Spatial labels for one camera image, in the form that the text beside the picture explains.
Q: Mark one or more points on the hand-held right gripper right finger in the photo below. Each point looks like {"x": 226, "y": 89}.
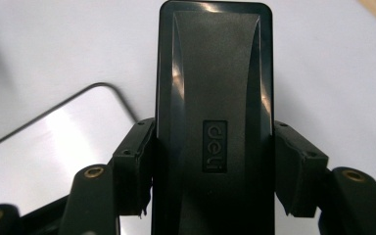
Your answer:
{"x": 298, "y": 169}

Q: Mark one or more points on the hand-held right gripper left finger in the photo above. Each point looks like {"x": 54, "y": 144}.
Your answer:
{"x": 133, "y": 163}

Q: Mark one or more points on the black whiteboard eraser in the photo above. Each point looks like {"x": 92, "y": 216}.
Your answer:
{"x": 213, "y": 81}

